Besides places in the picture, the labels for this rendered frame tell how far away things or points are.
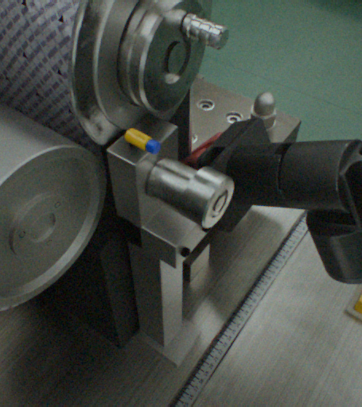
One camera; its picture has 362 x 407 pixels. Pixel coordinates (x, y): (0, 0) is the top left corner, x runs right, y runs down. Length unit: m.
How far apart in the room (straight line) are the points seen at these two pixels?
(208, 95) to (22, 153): 0.41
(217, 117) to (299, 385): 0.34
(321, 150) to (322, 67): 2.30
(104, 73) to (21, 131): 0.06
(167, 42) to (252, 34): 2.57
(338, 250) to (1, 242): 0.26
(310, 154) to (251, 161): 0.05
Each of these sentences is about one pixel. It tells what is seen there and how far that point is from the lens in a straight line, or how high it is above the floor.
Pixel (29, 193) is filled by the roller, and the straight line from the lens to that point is 0.31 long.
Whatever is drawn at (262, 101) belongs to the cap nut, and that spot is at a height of 1.07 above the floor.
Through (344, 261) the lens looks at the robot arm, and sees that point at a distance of 0.42.
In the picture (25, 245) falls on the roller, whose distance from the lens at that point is 0.32.
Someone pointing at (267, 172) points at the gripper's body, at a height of 1.15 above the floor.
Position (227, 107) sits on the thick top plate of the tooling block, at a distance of 0.64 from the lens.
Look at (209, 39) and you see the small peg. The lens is 0.31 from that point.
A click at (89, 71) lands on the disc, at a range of 0.29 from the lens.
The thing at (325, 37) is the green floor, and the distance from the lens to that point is 2.92.
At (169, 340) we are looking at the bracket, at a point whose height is 0.91.
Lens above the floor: 1.42
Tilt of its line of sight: 50 degrees down
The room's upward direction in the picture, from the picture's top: straight up
